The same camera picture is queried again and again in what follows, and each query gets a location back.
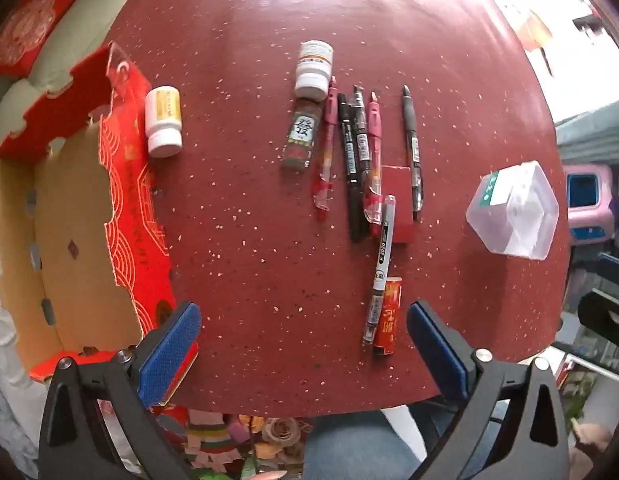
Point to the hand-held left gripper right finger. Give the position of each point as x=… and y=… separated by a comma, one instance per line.
x=438, y=355

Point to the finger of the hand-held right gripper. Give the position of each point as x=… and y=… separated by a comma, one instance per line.
x=602, y=312
x=614, y=266

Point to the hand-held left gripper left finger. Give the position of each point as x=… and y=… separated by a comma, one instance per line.
x=170, y=350

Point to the white pen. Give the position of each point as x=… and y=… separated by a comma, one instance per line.
x=380, y=270

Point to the clear plastic container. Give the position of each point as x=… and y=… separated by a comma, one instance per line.
x=512, y=210

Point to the red cardboard box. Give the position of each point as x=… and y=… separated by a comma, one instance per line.
x=79, y=260

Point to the small red box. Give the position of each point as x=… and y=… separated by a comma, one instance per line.
x=400, y=210

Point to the black clear-barrel pen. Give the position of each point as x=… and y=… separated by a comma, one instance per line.
x=412, y=152

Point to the long black marker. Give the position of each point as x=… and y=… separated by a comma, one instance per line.
x=350, y=170

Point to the short black marker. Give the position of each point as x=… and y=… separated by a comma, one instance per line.
x=362, y=135

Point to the pink pen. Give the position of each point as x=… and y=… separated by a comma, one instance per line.
x=375, y=160
x=326, y=150

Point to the brown spice jar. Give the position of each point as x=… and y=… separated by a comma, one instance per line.
x=302, y=132

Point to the white bottle orange band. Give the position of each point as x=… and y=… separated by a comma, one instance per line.
x=313, y=71

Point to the small red tube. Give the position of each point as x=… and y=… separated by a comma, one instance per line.
x=389, y=317

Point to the pink stool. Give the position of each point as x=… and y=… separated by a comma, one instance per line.
x=589, y=200

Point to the person's jeans leg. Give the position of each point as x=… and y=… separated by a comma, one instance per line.
x=369, y=445

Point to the white bottle yellow label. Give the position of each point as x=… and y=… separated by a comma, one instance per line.
x=163, y=120

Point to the pale green sofa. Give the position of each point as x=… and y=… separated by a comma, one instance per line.
x=84, y=35

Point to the red patterned cushion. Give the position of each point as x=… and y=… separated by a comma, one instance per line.
x=24, y=35

